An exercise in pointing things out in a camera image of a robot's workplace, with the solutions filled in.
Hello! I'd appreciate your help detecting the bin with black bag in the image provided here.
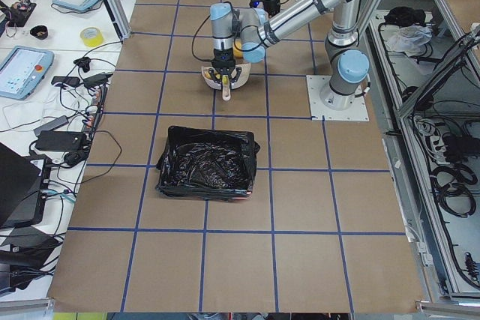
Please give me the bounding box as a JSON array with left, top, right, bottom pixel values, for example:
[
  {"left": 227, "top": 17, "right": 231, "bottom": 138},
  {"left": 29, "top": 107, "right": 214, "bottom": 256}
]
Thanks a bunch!
[{"left": 156, "top": 125, "right": 260, "bottom": 201}]

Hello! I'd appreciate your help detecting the black power brick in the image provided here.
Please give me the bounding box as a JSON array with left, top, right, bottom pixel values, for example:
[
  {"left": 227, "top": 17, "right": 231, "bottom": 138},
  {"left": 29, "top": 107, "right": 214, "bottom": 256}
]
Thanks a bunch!
[{"left": 35, "top": 130, "right": 86, "bottom": 151}]

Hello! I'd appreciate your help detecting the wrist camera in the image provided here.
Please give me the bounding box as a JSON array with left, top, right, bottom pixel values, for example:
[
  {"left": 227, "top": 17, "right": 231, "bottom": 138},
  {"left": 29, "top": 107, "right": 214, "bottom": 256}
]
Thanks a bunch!
[{"left": 249, "top": 0, "right": 263, "bottom": 8}]

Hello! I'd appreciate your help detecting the toy potato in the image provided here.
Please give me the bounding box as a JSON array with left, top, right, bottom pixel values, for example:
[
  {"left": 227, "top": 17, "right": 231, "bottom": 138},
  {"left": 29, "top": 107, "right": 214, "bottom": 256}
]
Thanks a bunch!
[{"left": 233, "top": 43, "right": 243, "bottom": 58}]

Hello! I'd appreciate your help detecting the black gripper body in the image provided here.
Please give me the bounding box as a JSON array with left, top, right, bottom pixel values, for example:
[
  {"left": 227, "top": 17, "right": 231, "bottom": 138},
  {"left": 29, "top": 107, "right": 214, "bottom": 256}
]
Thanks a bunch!
[{"left": 211, "top": 47, "right": 236, "bottom": 73}]

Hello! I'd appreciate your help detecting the yellow tape roll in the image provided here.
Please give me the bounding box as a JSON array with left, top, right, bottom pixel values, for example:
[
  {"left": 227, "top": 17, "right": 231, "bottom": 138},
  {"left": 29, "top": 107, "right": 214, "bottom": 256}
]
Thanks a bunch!
[{"left": 79, "top": 27, "right": 104, "bottom": 48}]

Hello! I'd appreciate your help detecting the black laptop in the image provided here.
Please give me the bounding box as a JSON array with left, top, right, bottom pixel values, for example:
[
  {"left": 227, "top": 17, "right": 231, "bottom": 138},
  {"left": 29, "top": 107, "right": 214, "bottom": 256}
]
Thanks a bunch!
[{"left": 1, "top": 145, "right": 52, "bottom": 229}]

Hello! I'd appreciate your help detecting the black round dish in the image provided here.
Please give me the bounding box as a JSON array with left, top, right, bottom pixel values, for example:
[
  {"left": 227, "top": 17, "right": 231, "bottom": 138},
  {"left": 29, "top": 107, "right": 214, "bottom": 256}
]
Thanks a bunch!
[{"left": 29, "top": 25, "right": 49, "bottom": 40}]

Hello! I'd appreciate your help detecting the teach pendant tablet near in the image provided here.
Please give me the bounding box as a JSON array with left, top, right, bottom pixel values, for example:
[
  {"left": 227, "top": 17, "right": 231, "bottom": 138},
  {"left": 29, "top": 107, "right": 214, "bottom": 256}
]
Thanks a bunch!
[{"left": 1, "top": 46, "right": 55, "bottom": 100}]

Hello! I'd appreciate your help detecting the beige plastic dustpan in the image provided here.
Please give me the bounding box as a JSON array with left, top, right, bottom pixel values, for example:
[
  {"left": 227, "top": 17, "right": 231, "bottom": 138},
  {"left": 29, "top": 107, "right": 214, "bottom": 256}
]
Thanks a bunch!
[{"left": 201, "top": 63, "right": 251, "bottom": 101}]

